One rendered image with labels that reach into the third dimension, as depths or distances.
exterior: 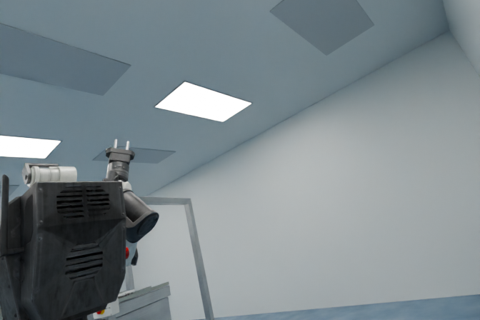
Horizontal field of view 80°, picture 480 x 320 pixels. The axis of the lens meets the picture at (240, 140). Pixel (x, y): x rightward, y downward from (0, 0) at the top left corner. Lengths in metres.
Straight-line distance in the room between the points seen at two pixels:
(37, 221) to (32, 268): 0.09
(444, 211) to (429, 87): 1.52
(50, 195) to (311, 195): 4.22
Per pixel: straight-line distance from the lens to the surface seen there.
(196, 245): 3.15
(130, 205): 1.01
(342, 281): 4.76
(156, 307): 3.71
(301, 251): 4.93
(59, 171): 1.00
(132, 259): 1.21
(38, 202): 0.77
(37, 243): 0.76
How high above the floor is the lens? 1.13
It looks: 20 degrees up
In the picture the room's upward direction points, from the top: 15 degrees counter-clockwise
